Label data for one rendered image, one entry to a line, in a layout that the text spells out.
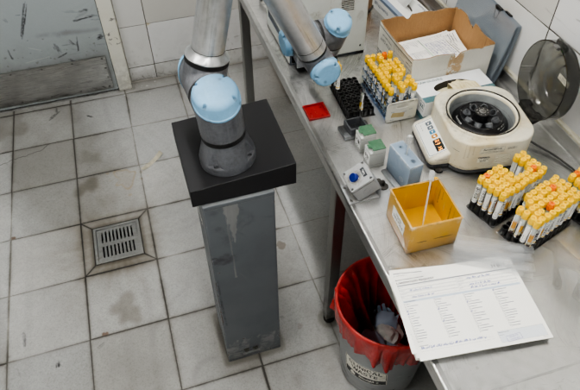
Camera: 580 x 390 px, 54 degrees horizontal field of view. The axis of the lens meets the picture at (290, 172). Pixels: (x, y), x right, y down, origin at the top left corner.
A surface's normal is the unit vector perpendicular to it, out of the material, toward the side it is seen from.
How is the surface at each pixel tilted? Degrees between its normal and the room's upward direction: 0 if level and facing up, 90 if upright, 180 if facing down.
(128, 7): 90
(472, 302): 1
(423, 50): 1
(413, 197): 90
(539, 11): 90
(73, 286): 0
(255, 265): 90
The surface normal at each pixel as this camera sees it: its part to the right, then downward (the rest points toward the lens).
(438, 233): 0.26, 0.69
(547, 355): 0.00, -0.70
